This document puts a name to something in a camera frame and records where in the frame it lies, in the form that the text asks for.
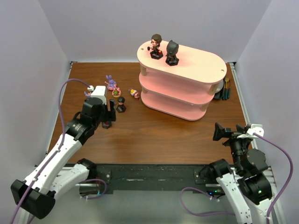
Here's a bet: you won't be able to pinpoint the red spider hero figurine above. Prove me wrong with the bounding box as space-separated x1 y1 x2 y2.
101 121 112 129

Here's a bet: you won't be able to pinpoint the brown-haired hero figurine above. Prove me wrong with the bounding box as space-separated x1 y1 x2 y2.
147 34 163 60

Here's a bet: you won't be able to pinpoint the black bat-masked figurine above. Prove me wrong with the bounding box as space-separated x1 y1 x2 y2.
165 40 179 66

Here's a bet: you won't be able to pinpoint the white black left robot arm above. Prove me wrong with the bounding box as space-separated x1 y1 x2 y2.
10 97 116 219

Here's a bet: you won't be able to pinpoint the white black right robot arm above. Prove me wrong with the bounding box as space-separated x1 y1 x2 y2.
209 123 272 224

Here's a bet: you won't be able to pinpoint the dark tools behind shelf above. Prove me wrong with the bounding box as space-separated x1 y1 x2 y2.
214 77 231 100

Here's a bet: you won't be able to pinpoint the pink three-tier oval shelf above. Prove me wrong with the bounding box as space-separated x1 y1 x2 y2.
137 41 227 121

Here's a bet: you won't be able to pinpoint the pink donut toy green star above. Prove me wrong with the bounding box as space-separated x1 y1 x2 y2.
112 87 121 98

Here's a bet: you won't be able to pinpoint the black-haired figurine on base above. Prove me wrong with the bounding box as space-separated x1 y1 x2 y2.
116 97 126 113

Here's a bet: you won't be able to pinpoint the purple bunny toy upright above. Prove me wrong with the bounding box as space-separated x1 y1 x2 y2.
105 75 117 91

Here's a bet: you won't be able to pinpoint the purple bunny toy lying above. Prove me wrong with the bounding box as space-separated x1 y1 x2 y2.
84 91 92 97

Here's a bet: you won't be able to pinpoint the pink yellow character toy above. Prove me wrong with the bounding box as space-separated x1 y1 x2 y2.
128 88 140 100

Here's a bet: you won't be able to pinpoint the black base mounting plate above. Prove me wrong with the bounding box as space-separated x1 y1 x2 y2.
87 164 224 196

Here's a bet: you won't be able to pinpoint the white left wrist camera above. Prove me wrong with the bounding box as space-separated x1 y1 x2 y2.
90 86 107 105

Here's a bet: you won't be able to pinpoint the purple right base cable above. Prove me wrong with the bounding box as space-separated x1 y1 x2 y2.
180 187 235 216

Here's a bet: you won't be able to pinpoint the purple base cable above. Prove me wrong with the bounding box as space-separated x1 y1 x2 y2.
79 178 108 200
180 187 235 216

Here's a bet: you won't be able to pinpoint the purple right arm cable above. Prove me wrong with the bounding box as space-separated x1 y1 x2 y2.
253 133 294 221

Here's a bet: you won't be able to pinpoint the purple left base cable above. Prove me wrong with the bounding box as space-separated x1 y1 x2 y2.
79 178 108 200

